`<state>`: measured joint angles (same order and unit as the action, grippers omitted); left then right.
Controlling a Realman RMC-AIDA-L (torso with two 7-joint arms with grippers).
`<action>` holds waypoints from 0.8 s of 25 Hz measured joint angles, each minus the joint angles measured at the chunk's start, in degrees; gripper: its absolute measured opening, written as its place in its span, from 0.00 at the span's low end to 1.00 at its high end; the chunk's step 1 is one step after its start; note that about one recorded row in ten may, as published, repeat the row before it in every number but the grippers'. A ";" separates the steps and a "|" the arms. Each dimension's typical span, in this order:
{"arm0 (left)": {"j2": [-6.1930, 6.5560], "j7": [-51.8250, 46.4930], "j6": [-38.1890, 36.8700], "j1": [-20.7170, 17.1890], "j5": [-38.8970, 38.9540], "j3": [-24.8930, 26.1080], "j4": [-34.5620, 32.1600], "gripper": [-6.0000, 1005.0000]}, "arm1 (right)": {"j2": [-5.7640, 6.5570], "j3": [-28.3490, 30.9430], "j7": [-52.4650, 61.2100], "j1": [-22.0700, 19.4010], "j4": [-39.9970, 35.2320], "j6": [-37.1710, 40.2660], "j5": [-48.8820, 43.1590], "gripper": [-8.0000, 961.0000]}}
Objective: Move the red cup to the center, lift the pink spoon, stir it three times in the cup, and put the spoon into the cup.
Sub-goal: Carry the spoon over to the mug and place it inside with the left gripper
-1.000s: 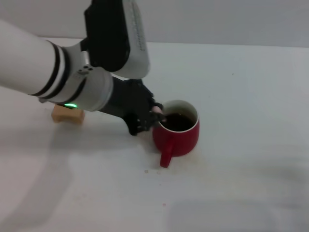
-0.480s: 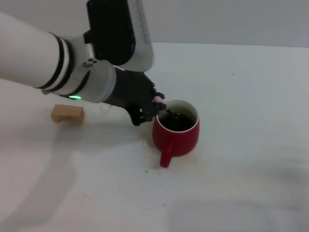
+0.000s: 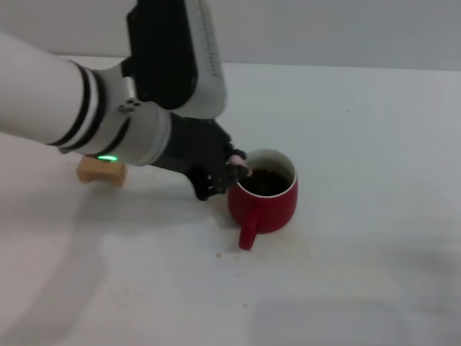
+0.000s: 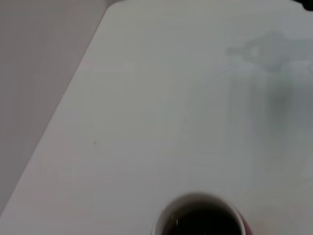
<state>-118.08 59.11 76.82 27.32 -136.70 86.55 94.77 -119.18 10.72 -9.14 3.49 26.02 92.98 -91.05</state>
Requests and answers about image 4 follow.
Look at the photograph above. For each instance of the red ceramic coffee cup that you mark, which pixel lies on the red ceramic coffee cup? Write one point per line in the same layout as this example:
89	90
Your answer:
203	220

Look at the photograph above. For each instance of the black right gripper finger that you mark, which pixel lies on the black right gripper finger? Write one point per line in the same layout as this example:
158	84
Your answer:
306	4

